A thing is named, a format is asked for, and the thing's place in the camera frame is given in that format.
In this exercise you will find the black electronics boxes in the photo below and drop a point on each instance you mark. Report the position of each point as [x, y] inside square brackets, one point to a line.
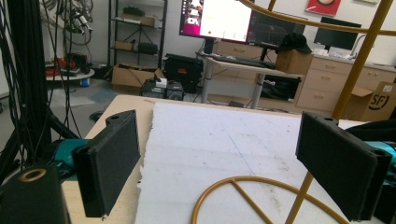
[162, 90]

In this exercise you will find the black bag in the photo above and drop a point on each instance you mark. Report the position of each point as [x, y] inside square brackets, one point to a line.
[280, 88]

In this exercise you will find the plain cardboard box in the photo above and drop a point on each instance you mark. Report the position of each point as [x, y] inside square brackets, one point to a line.
[292, 62]

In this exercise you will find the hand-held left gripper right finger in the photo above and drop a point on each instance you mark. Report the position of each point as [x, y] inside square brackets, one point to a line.
[336, 165]

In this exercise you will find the light wooden drawer cabinet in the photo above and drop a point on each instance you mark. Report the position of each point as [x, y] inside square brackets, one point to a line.
[323, 84]

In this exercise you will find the monitor with dark screen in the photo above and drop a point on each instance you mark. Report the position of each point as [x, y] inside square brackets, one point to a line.
[267, 31]

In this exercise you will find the monitor with bright screen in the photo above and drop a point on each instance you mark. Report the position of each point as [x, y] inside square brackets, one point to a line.
[224, 18]

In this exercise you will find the printed cardboard box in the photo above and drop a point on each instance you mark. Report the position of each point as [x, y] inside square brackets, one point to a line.
[378, 101]

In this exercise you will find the black metal frame stand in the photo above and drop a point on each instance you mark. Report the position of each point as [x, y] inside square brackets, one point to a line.
[28, 62]

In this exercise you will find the small black monitor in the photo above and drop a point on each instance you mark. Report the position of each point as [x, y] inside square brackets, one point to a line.
[336, 37]

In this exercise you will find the white standing desk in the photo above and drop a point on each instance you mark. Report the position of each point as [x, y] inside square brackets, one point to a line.
[236, 66]

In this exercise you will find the black metal shelf rack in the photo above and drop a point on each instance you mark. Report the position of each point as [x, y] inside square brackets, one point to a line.
[140, 29]

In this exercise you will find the black keyboard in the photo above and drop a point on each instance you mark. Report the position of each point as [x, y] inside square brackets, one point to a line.
[243, 61]

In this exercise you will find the black equipment case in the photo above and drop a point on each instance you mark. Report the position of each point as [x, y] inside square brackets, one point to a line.
[183, 71]

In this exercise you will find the white foam board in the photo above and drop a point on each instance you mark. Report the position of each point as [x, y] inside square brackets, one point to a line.
[218, 149]

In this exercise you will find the red wall picture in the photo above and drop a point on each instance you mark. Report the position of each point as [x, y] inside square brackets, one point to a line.
[323, 6]

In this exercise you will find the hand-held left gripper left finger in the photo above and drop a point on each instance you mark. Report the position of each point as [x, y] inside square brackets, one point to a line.
[106, 168]

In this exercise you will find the open cardboard box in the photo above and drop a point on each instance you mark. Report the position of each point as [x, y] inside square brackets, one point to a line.
[130, 77]

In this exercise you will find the black cap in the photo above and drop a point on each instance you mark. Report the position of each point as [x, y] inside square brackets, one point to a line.
[294, 42]

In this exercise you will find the round white table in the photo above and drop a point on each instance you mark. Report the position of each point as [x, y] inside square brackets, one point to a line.
[71, 76]

